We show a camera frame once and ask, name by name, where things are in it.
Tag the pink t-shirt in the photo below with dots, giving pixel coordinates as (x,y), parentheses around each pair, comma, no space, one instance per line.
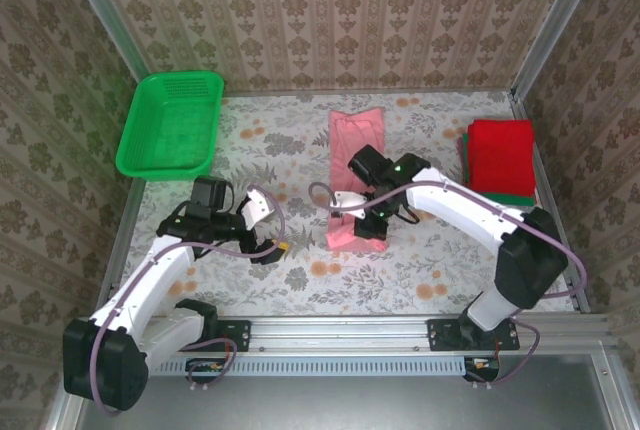
(355,130)

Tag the green plastic basket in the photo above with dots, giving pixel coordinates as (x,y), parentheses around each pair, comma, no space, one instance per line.
(170,125)

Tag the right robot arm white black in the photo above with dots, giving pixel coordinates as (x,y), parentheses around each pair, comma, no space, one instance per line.
(465,205)

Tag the green folded t-shirt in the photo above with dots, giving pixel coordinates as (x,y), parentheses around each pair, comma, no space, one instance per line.
(505,200)

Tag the steel sheet panel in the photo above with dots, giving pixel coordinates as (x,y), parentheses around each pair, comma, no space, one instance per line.
(325,405)

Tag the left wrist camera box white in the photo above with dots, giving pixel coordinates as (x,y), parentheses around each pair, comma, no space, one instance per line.
(257,207)

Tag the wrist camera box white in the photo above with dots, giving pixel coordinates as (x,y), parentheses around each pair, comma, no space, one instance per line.
(257,207)
(350,202)

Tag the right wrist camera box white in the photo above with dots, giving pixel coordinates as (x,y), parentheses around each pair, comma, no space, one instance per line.
(350,202)

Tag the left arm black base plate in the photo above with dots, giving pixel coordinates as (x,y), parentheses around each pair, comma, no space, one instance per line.
(237,335)

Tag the aluminium table side rail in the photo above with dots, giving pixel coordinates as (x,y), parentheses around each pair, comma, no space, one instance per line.
(125,230)
(550,185)

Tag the aluminium mounting rail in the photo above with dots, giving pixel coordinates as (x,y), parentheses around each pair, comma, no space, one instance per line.
(340,332)

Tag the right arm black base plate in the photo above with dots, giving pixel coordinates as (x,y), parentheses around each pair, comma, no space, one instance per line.
(440,335)

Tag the aluminium frame post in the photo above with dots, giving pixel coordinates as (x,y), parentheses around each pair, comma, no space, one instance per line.
(557,25)
(110,20)

